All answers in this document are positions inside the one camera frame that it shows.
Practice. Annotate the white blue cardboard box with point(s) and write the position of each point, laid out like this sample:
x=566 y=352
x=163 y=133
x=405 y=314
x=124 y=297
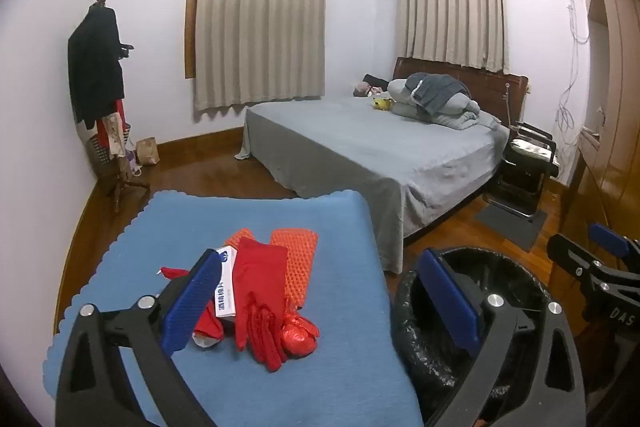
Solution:
x=226 y=299

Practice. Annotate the bed with grey sheet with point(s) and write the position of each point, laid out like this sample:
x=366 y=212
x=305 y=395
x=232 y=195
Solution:
x=360 y=142

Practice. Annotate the wooden wardrobe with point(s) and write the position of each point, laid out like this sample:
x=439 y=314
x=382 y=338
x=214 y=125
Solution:
x=615 y=107

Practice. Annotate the blue blanket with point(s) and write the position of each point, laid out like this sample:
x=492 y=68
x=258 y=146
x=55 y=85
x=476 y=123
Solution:
x=325 y=357

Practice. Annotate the red glove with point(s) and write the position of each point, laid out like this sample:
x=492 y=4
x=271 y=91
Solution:
x=260 y=287

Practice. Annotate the wide beige curtain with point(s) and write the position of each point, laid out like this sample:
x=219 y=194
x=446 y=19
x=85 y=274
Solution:
x=260 y=22

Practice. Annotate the white purple plastic bag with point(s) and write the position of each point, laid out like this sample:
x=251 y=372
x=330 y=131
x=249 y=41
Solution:
x=136 y=164

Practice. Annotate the grey floor mat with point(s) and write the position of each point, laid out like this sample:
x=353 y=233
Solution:
x=515 y=229

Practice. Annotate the patterned chair cushion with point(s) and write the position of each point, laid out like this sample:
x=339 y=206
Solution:
x=532 y=147

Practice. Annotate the black lined waste bin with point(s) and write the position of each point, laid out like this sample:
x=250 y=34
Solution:
x=435 y=357

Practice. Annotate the pink plush toy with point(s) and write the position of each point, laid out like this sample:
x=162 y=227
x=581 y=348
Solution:
x=361 y=91

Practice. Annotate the brown wooden headboard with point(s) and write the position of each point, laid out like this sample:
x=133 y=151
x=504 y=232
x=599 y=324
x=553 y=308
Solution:
x=495 y=92

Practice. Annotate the dark grey garment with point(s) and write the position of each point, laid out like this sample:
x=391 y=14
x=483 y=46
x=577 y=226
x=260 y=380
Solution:
x=440 y=92

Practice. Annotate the dark pillow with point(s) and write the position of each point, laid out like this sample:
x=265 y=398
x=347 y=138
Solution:
x=377 y=81

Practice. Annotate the red cloth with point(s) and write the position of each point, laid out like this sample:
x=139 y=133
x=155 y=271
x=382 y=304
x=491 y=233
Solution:
x=212 y=324

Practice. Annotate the brown paper bag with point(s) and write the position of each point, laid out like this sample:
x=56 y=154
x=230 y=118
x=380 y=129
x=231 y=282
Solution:
x=147 y=152

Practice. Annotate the orange foam net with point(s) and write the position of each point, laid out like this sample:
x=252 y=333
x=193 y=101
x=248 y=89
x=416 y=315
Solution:
x=240 y=238
x=297 y=257

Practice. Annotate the black jacket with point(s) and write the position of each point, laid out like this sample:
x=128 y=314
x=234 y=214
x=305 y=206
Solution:
x=95 y=62

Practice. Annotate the black metal chair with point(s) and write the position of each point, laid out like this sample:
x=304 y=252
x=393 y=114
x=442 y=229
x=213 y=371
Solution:
x=542 y=134

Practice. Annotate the yellow plush toy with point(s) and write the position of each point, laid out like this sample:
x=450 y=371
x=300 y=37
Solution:
x=381 y=104

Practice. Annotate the red plastic bag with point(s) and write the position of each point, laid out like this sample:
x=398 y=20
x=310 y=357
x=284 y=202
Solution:
x=299 y=339

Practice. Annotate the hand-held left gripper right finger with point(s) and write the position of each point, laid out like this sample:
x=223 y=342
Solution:
x=450 y=302

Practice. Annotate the dark woven basket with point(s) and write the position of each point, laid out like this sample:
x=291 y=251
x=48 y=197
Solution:
x=95 y=152

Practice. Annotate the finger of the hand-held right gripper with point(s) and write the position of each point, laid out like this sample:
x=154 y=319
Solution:
x=607 y=239
x=567 y=252

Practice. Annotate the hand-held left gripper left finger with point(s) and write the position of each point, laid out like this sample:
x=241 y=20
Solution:
x=192 y=302

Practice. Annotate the beige patterned cloth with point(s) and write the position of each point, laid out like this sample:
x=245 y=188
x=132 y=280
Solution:
x=116 y=134

